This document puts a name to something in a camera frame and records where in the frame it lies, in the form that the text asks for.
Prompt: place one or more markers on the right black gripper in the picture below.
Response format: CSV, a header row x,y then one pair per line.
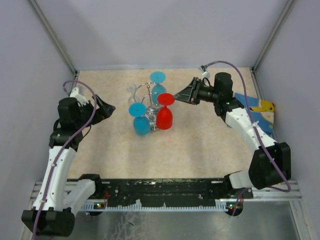
x,y
196,90

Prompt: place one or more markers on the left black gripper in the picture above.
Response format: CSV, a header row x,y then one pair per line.
x,y
94,110

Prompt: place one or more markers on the red wine glass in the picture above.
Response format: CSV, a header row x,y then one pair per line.
x,y
164,119

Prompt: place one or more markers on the blue wine glass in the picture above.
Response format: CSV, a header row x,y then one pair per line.
x,y
141,123
157,77

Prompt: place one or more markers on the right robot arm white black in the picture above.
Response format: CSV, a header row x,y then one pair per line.
x,y
271,160

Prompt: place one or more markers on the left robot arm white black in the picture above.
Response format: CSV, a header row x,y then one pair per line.
x,y
53,213

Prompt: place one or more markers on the blue cartoon cloth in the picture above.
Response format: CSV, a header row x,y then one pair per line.
x,y
262,111

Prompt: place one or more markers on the chrome wire glass rack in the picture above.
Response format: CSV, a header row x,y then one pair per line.
x,y
151,108

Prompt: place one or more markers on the right aluminium corner post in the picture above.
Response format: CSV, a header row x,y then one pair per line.
x,y
283,16

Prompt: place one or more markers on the aluminium corner post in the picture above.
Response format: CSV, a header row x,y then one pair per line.
x,y
283,16
53,36

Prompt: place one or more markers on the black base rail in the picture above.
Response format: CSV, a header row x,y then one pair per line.
x,y
209,200

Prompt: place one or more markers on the left aluminium corner post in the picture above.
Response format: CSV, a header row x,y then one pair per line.
x,y
53,36

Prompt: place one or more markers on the white cable duct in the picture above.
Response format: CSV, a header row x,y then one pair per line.
x,y
220,206

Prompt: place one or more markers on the aluminium frame rail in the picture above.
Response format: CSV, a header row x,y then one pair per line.
x,y
275,190

